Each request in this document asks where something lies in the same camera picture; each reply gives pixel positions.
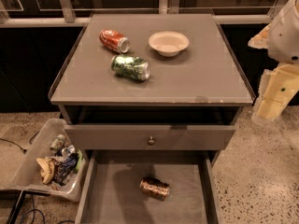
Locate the black cable on floor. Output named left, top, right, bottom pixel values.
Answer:
left=0, top=131, right=40, bottom=154

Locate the tan crumpled item in bin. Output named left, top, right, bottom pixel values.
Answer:
left=36, top=158, right=55, bottom=185

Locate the blue cable on floor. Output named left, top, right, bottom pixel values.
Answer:
left=18, top=194, right=46, bottom=224

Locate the green soda can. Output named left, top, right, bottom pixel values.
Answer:
left=111, top=54, right=150, bottom=81

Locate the small can in bin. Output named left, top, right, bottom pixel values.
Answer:
left=50, top=134, right=66, bottom=152

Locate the grey drawer cabinet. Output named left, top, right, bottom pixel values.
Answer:
left=47, top=13, right=257, bottom=224

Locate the round metal drawer knob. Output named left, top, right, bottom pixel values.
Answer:
left=148, top=136, right=155, bottom=146

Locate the dark snack bag in bin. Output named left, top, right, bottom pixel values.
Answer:
left=53, top=153, right=78, bottom=186

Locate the clear plastic bin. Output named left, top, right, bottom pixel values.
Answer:
left=12, top=119, right=86, bottom=202

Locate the orange soda can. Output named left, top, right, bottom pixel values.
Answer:
left=139, top=176, right=170, bottom=201

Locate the red soda can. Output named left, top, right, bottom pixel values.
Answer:
left=99, top=29, right=131, bottom=53

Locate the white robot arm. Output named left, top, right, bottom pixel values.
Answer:
left=248, top=0, right=299, bottom=120

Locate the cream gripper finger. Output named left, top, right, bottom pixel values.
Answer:
left=255, top=63, right=299, bottom=120
left=248, top=25, right=270, bottom=49

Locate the grey open middle drawer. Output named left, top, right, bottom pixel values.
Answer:
left=75, top=150, right=223, bottom=224

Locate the white paper bowl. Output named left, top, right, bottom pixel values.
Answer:
left=149, top=31, right=189, bottom=57

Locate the grey top drawer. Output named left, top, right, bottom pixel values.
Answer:
left=64, top=124, right=235, bottom=150

